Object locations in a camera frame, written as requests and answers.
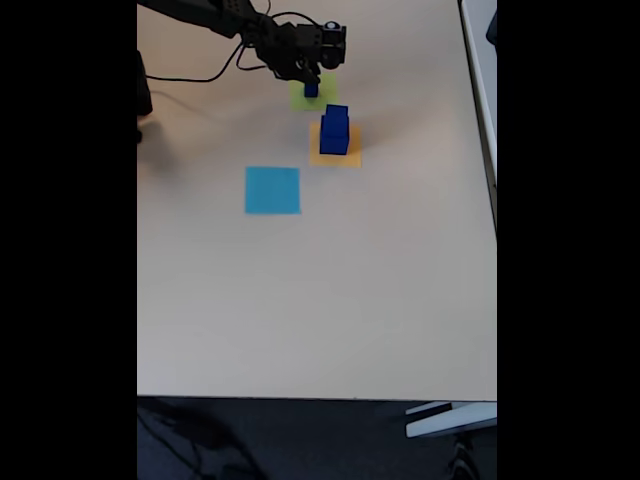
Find green paper square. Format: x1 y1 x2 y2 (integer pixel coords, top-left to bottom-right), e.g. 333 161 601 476
289 72 340 112

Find white adjacent table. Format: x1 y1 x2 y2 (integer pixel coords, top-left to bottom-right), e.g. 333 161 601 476
458 0 498 234

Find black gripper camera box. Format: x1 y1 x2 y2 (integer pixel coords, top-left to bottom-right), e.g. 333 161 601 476
319 19 348 69

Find large blue cube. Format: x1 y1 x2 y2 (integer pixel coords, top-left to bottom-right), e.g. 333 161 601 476
324 103 350 139

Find orange paper square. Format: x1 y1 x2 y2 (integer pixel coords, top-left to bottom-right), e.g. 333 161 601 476
308 122 362 169

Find blue paper square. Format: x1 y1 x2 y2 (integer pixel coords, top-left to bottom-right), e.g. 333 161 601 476
244 166 302 216

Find largest blue cube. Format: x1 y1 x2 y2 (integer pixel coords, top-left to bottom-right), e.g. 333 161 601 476
319 115 350 156

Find white table foot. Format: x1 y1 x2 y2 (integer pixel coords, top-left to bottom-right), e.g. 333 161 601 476
404 400 498 440

